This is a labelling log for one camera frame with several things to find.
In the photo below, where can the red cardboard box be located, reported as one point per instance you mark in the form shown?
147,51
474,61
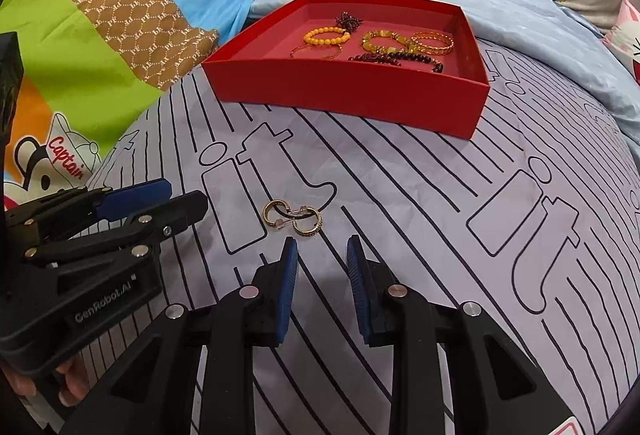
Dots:
350,100

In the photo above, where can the person's left hand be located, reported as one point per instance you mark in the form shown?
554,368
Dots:
75,380

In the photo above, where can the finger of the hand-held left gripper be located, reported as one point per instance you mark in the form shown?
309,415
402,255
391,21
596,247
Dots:
140,197
185,212

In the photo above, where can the light blue quilt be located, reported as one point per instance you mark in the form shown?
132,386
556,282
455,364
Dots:
525,15

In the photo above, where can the pink cartoon face pillow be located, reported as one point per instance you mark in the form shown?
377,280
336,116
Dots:
627,35

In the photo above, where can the thin red bangle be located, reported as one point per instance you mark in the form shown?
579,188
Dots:
295,50

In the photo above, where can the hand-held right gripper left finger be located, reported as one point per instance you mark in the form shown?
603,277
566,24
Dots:
290,285

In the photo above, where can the cartoon monkey printed blanket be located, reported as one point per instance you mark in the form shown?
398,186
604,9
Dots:
100,40

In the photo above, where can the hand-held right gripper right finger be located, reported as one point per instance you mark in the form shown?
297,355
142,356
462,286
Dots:
357,285

